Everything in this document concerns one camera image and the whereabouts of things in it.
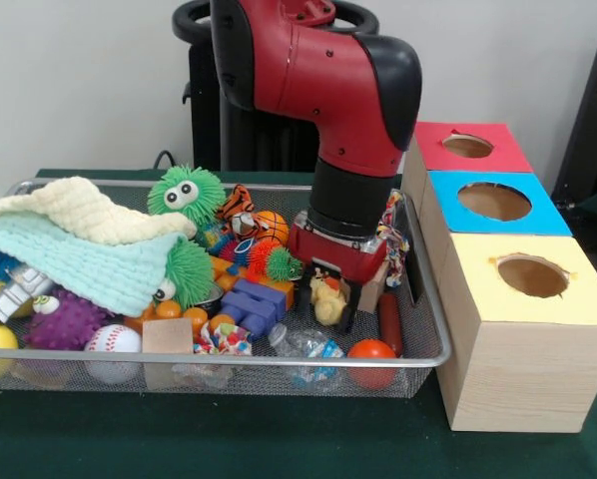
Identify white baseball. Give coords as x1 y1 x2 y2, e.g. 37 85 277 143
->
83 323 144 385

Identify tiger striped toy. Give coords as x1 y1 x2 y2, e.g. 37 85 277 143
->
217 184 258 236

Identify small orange basketball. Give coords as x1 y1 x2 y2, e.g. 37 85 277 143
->
254 211 291 245

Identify purple monster toy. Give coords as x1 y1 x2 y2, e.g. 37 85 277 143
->
27 289 110 352

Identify wooden box with three holes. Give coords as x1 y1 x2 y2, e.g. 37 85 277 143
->
401 121 597 434

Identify black panel stand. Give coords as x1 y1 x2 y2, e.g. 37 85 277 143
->
551 33 597 236

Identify multicoloured patterned cloth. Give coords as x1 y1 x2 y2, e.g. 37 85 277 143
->
194 321 253 356

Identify cream knitted cloth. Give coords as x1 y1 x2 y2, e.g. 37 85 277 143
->
0 177 198 245

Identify mint knitted cloth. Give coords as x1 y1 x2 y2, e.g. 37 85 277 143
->
0 207 180 316

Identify yellow duck plush toy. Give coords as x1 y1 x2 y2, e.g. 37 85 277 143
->
310 269 349 326

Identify dark green tablecloth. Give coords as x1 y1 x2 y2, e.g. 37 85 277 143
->
0 168 597 479

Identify multicoloured rope toy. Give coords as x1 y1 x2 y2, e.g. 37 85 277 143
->
376 196 411 290

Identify red maraca rattle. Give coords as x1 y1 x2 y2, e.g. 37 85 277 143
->
347 291 403 391

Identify clear shallow mesh bin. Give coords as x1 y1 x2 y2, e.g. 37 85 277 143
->
0 178 453 400

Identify green spiky ball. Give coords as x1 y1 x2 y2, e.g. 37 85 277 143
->
147 166 227 223

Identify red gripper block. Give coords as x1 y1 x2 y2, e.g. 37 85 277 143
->
287 212 387 333

